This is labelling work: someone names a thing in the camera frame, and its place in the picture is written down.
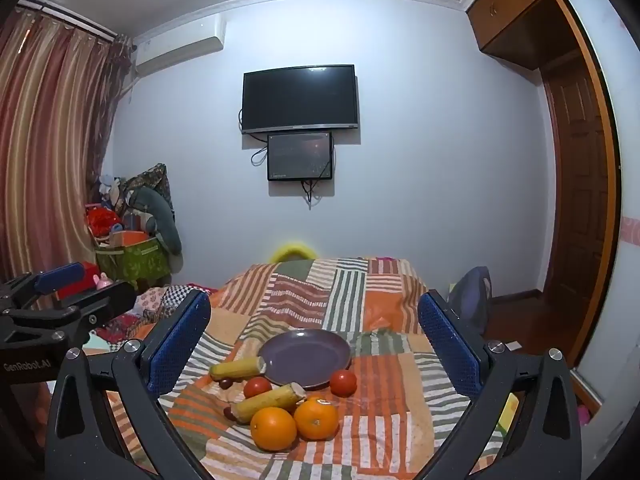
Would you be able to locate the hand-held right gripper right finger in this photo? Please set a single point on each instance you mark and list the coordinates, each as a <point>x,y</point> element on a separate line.
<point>447,345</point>

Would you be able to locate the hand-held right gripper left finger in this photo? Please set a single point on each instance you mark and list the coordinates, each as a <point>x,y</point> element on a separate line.
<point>180,345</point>

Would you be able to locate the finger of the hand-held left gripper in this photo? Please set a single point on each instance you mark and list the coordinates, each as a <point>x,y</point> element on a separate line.
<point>107,300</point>
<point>60,276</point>

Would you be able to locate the yellow corn cob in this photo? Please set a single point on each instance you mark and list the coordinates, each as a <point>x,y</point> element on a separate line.
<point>235,368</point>
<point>267,400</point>

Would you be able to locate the red tomato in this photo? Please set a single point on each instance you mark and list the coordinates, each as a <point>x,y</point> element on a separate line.
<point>343,383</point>
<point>257,388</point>

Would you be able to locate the large orange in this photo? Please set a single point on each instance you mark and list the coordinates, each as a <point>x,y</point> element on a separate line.
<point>316,420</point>
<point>272,429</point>

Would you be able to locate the purple round plate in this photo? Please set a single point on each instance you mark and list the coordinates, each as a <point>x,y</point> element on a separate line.
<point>305,357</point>

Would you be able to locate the pink toy figure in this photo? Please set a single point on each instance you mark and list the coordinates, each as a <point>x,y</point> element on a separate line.
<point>103,281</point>

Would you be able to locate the red box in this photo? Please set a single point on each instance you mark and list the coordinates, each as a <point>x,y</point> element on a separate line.
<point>85,285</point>

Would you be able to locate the blue chair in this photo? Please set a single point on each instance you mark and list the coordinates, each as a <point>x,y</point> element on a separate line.
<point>472,300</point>

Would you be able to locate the floral cloth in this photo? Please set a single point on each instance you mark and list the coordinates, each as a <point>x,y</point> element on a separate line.
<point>160,297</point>

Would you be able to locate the small dark red fruit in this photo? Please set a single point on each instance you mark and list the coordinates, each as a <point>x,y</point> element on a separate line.
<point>226,384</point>
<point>229,413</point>

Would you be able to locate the orange cardboard box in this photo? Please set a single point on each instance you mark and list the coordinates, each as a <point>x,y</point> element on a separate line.
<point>130,238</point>

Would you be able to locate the red plastic bag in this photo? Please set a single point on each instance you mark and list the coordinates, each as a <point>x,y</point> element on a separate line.
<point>102,221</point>

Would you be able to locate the striped patchwork blanket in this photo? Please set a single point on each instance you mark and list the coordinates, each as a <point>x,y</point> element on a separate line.
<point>380,410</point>

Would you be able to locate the striped red curtain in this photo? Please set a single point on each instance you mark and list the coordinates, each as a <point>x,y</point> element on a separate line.
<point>50,150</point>

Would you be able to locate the dark patterned pillow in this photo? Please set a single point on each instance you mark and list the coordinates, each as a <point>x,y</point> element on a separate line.
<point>150,177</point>

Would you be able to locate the brown wooden door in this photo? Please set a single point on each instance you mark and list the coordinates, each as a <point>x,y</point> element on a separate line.
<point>575,185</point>

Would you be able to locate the white sliding wardrobe door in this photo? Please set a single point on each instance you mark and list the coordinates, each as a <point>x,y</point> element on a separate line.
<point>615,210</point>

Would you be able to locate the white air conditioner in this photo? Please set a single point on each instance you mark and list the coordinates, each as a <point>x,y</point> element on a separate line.
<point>180,50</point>

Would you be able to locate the wooden overhead cabinet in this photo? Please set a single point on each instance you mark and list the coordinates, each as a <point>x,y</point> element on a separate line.
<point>520,15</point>

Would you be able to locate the small black wall monitor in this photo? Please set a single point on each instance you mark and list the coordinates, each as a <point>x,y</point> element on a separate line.
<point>300,156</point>

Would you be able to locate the white curtain rail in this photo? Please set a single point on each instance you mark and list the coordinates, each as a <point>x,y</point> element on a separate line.
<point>70,19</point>

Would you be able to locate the black wall television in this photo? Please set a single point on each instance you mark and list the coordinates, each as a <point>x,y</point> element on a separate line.
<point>300,99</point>

